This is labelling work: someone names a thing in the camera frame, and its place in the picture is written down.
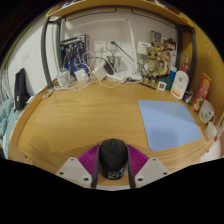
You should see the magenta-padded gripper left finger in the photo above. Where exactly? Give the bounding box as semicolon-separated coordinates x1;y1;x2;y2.
55;143;101;189

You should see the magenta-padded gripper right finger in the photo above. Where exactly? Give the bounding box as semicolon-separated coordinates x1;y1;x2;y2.
126;143;171;190

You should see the black computer mouse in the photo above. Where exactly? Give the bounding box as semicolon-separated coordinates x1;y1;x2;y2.
98;138;129;181

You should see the light blue mouse pad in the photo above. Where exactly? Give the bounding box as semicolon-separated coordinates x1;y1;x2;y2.
137;99;203;152

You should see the white mug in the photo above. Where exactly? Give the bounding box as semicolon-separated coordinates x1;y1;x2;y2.
198;99;216;125

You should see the small blue box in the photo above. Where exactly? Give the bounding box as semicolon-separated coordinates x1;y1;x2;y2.
182;89;194;104

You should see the black flat stick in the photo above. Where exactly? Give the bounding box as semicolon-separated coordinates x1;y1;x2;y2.
138;81;157;90

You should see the teal checked bedding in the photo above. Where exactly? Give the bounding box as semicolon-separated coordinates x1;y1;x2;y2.
0;98;16;158

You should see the small white cube clock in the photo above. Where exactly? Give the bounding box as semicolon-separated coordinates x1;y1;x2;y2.
157;80;168;91

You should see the dark green round tin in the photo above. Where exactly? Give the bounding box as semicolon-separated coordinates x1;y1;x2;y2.
165;75;174;91

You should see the white bottle with red cap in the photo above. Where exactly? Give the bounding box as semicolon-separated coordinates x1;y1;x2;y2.
170;62;190;100

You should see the clear glass jar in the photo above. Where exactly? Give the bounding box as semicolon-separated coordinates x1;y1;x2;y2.
57;68;72;88

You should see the red snack can yellow lid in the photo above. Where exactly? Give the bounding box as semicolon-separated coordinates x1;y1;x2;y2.
191;72;213;113

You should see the white charger block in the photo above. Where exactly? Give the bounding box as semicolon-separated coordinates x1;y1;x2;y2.
74;69;89;83
94;64;108;81

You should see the white power strip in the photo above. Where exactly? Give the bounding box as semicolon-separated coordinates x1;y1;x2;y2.
105;73;128;83

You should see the brown tree creature figurine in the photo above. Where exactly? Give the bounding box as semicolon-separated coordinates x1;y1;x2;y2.
142;45;162;86

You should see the metal cup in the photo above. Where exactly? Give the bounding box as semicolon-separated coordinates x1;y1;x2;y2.
106;54;122;73

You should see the robot model kit box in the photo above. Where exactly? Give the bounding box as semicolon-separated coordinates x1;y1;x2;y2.
59;34;91;76

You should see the colourful printed box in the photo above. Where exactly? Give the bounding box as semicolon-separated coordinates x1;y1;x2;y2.
150;30;178;68

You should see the white desk lamp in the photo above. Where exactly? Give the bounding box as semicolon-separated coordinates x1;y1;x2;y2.
74;17;144;83

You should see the white wall box blue label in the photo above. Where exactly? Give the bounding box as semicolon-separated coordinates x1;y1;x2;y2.
136;40;152;56

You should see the black cable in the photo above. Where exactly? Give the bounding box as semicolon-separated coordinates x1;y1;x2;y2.
110;40;135;63

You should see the white wall socket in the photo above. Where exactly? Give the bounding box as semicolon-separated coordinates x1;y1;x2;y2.
92;39;108;53
107;39;123;51

